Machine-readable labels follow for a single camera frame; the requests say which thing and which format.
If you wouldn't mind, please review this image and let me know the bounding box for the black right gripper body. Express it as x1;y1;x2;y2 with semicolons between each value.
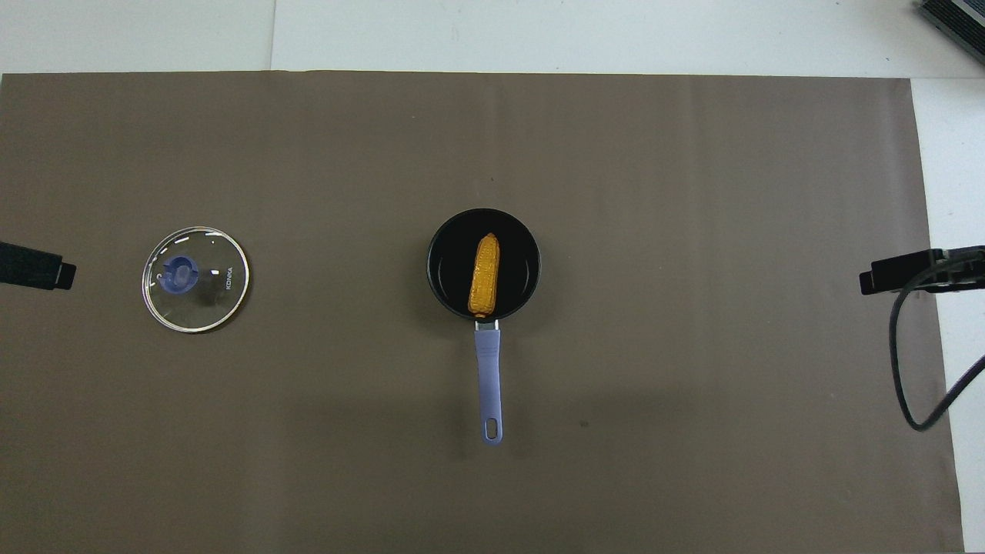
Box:
931;245;985;293

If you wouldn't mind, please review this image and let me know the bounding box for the glass lid with blue knob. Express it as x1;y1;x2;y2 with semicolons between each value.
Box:
142;226;251;333

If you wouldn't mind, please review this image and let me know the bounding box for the yellow toy corn cob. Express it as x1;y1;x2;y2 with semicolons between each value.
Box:
468;233;501;319

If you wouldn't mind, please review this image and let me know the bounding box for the grey ribbed device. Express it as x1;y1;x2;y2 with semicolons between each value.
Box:
914;0;985;55

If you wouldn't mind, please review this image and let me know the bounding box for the brown table mat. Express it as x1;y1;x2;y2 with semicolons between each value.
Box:
0;71;965;554

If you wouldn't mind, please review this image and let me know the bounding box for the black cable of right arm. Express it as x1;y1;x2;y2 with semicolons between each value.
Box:
890;250;985;432

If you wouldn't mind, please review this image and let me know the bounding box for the dark pot with lilac handle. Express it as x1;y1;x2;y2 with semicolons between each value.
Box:
426;208;542;447

